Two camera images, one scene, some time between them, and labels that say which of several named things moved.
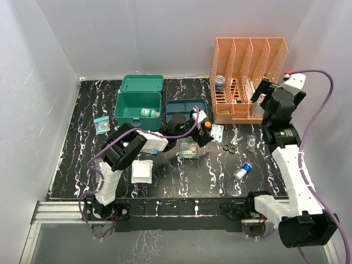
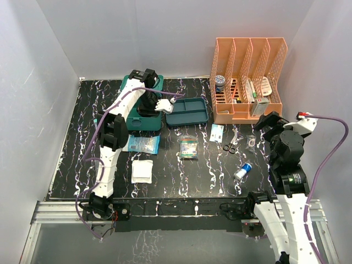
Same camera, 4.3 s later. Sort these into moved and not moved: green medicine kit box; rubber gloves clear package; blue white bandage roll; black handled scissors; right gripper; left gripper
Moved: left gripper; right gripper
Not moved: rubber gloves clear package; blue white bandage roll; green medicine kit box; black handled scissors
